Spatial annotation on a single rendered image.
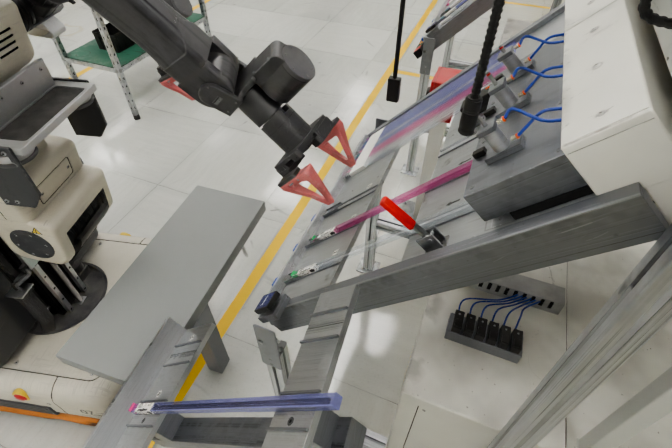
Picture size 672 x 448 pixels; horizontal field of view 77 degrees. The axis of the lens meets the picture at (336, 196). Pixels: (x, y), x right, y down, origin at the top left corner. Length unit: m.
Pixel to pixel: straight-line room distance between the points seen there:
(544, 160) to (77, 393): 1.37
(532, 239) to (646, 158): 0.14
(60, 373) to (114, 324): 0.43
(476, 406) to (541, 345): 0.22
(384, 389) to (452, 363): 0.65
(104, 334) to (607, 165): 1.05
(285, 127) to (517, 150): 0.32
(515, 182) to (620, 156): 0.11
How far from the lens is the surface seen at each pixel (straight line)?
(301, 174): 0.60
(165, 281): 1.20
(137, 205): 2.36
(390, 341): 1.71
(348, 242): 0.86
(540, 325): 1.13
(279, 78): 0.59
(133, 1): 0.57
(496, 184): 0.53
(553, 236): 0.52
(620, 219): 0.51
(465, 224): 0.62
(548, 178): 0.52
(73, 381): 1.54
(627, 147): 0.48
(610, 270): 1.32
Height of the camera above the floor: 1.52
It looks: 44 degrees down
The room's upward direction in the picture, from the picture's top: straight up
